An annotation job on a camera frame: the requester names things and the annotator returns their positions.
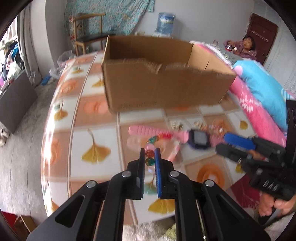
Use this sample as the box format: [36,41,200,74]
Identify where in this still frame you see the floral blue wall cloth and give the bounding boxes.
[64,0,155,36]

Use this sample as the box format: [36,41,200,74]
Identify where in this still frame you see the pink strap smart watch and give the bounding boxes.
[128,125,225,150]

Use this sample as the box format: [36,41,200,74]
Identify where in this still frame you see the brown cardboard box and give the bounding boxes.
[102,36,236,113]

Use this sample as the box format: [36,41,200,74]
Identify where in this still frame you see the dark grey cabinet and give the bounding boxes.
[0,71,38,133]

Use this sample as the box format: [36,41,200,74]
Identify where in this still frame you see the red gift bag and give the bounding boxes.
[1,211,18,230]

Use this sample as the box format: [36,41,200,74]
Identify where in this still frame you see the dark red door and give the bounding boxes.
[246,13,278,65]

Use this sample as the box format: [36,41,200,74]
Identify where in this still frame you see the pink floral quilt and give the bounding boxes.
[190,41,287,147]

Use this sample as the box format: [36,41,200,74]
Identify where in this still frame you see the colourful bead bracelet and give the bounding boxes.
[144,133,174,167]

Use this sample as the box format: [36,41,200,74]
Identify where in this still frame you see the white plastic bag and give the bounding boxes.
[49,50,76,79]

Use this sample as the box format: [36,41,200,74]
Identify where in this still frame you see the right hand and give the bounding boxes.
[258,193,295,216]

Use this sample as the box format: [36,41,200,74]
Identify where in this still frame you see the wooden chair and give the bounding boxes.
[71,13,115,56]

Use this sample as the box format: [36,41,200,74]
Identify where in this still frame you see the seated woman in purple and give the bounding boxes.
[223,35,257,60]

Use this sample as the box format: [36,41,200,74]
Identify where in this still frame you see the blue pillow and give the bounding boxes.
[233,59,295,132]

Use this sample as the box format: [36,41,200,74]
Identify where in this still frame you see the white shoes pair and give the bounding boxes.
[0,128,10,147]

